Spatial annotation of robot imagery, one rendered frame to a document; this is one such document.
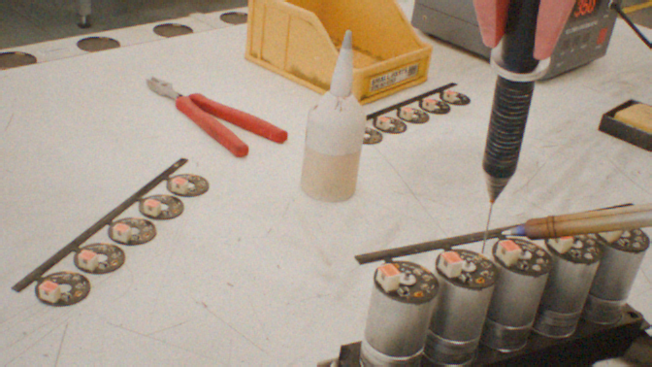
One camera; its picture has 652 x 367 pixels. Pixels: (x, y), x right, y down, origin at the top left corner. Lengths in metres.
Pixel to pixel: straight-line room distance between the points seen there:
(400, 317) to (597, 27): 0.48
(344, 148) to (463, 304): 0.16
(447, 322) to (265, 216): 0.16
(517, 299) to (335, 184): 0.16
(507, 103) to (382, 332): 0.11
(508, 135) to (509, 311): 0.11
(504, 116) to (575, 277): 0.13
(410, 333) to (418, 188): 0.20
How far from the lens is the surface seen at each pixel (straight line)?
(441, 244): 0.32
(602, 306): 0.37
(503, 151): 0.24
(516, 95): 0.22
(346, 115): 0.43
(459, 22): 0.72
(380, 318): 0.29
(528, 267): 0.32
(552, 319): 0.35
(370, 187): 0.47
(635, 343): 0.39
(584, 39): 0.72
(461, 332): 0.31
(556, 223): 0.28
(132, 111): 0.54
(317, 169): 0.44
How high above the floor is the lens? 0.99
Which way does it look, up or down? 30 degrees down
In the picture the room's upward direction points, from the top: 8 degrees clockwise
